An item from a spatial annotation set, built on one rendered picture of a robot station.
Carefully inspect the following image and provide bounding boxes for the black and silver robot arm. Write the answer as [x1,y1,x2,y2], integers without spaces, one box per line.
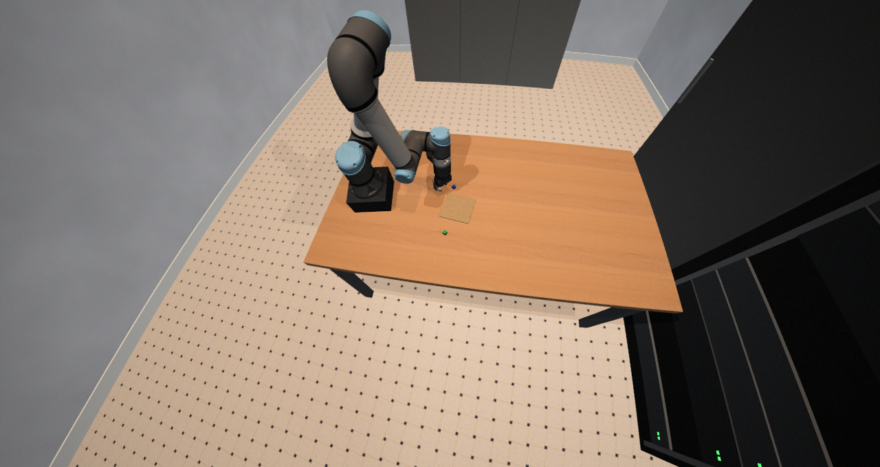
[327,10,451,199]

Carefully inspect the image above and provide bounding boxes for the tan mat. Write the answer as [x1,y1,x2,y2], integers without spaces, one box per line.
[439,193,476,224]

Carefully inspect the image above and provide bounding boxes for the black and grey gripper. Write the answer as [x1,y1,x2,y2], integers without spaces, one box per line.
[426,152,452,191]

